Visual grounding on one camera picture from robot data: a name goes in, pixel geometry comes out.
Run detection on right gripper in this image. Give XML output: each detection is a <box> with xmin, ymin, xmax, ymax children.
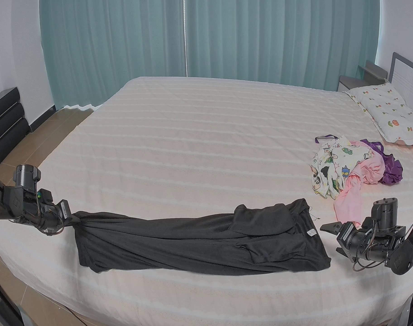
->
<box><xmin>320</xmin><ymin>221</ymin><xmax>370</xmax><ymax>263</ymax></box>

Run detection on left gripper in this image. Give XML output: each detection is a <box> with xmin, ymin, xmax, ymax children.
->
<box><xmin>52</xmin><ymin>199</ymin><xmax>73</xmax><ymax>226</ymax></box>

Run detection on black trousers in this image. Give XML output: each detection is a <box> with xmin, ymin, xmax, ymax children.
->
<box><xmin>72</xmin><ymin>198</ymin><xmax>332</xmax><ymax>276</ymax></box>

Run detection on pink garment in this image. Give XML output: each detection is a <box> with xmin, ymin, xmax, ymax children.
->
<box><xmin>334</xmin><ymin>141</ymin><xmax>386</xmax><ymax>226</ymax></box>

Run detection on white printed garment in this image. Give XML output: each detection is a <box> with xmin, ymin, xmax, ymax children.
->
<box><xmin>309</xmin><ymin>135</ymin><xmax>375</xmax><ymax>199</ymax></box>

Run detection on purple garment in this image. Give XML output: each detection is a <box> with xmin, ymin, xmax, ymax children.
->
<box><xmin>361</xmin><ymin>139</ymin><xmax>403</xmax><ymax>185</ymax></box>

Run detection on white printed pillow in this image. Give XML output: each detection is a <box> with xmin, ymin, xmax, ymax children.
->
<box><xmin>344</xmin><ymin>83</ymin><xmax>413</xmax><ymax>145</ymax></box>

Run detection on grey bedside table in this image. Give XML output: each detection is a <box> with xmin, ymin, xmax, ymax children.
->
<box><xmin>338</xmin><ymin>60</ymin><xmax>387</xmax><ymax>92</ymax></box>

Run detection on bed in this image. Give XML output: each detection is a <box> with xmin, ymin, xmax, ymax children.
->
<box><xmin>0</xmin><ymin>51</ymin><xmax>413</xmax><ymax>326</ymax></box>

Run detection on blue-green curtain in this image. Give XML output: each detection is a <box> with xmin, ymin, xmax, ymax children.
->
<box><xmin>185</xmin><ymin>0</ymin><xmax>380</xmax><ymax>91</ymax></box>
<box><xmin>40</xmin><ymin>0</ymin><xmax>187</xmax><ymax>110</ymax></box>

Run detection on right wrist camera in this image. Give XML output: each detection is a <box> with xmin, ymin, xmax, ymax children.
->
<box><xmin>339</xmin><ymin>221</ymin><xmax>357</xmax><ymax>244</ymax></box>

